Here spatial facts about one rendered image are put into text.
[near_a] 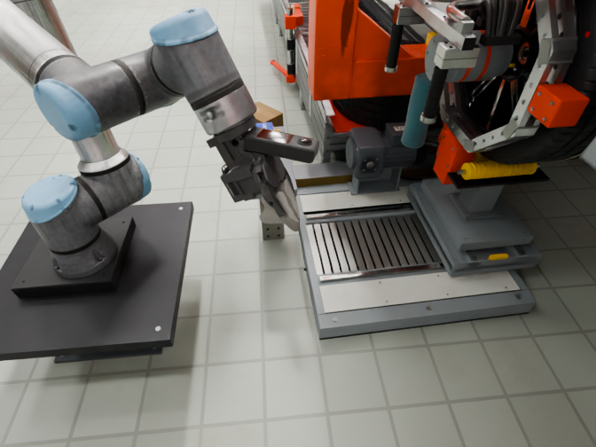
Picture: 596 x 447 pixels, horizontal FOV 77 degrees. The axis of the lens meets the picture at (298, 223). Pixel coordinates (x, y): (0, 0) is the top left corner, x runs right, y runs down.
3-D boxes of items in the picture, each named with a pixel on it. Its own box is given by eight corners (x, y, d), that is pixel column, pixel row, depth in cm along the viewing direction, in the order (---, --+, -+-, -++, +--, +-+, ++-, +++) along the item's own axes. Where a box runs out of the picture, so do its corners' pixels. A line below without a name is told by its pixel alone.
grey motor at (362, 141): (433, 199, 184) (453, 136, 159) (348, 207, 179) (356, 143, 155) (419, 176, 196) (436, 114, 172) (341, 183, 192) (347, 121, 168)
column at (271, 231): (284, 238, 176) (281, 164, 146) (262, 240, 175) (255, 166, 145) (282, 223, 183) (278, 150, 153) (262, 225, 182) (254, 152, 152)
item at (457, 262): (533, 268, 153) (544, 253, 146) (449, 278, 149) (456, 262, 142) (475, 190, 188) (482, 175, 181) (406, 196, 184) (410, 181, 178)
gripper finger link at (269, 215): (275, 235, 70) (252, 193, 67) (303, 228, 68) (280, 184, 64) (270, 245, 68) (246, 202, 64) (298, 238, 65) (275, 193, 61)
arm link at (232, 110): (253, 79, 60) (228, 95, 52) (267, 107, 62) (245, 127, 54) (210, 100, 64) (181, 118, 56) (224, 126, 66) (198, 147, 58)
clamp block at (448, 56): (474, 67, 94) (482, 45, 90) (440, 70, 93) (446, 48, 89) (466, 60, 98) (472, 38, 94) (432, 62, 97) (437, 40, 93)
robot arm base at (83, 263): (48, 284, 114) (31, 262, 107) (61, 241, 128) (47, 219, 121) (113, 271, 117) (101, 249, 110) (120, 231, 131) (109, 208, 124)
